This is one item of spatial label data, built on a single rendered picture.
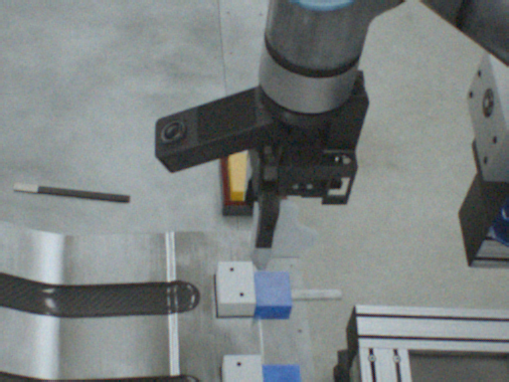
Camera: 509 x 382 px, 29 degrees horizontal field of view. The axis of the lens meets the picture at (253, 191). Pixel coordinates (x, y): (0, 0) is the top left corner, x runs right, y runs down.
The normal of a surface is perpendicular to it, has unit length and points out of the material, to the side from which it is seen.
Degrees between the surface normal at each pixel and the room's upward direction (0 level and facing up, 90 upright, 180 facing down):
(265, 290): 0
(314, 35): 90
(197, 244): 0
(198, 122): 30
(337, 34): 90
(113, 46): 0
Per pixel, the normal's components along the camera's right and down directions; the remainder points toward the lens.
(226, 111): -0.40, -0.51
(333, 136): 0.08, 0.79
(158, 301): 0.08, -0.64
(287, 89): -0.40, 0.69
